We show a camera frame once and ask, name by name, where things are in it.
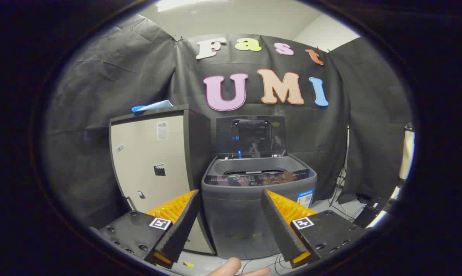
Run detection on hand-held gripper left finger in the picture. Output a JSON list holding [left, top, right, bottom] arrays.
[[99, 189, 202, 269]]

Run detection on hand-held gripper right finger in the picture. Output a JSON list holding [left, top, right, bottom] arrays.
[[261, 189, 369, 268]]

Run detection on grey top-load washing machine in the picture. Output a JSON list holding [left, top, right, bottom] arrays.
[[201, 153, 317, 260]]

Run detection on light blue polo shirt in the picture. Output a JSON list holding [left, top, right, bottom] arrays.
[[131, 100, 174, 113]]

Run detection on beige and grey cabinet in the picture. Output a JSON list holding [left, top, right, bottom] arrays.
[[109, 105, 216, 255]]

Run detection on white stand pole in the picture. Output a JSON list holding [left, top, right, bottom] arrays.
[[399, 123, 415, 181]]

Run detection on black backdrop cloth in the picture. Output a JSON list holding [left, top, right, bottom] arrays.
[[43, 15, 413, 230]]

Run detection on black floor cables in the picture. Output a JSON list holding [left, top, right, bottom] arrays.
[[238, 254, 293, 275]]

